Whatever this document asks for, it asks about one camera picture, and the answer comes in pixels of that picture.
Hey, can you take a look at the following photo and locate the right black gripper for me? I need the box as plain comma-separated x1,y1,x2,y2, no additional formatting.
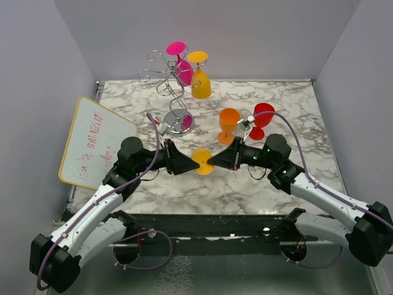
208,136,276,171

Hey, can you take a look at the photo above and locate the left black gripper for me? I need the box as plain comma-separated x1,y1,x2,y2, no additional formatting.
134,139,200,175

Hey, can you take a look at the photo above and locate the yellow wine glass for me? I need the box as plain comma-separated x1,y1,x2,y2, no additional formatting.
187,51,212,100
192,148,214,176

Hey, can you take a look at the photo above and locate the red wine glass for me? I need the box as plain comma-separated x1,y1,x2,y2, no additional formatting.
249,103,275,141

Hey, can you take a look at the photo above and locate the chrome wine glass rack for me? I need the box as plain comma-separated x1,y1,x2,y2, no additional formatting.
156,60,194,136

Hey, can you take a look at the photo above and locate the orange wine glass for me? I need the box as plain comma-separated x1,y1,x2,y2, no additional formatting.
217,108,241,145

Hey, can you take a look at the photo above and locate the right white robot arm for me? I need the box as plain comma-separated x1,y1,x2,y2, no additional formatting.
207,133,392,267

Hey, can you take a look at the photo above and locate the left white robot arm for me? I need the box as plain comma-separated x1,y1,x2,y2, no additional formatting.
29,136,200,293

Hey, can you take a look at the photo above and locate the pink wine glass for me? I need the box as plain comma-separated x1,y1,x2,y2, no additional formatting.
166,41,194,86

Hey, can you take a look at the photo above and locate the yellow framed whiteboard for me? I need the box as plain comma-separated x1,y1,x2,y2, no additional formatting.
58,96,137,190

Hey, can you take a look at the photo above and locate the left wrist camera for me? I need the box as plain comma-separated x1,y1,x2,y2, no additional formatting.
157,122,170,136

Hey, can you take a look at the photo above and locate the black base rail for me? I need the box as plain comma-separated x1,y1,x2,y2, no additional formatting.
101,211,320,258

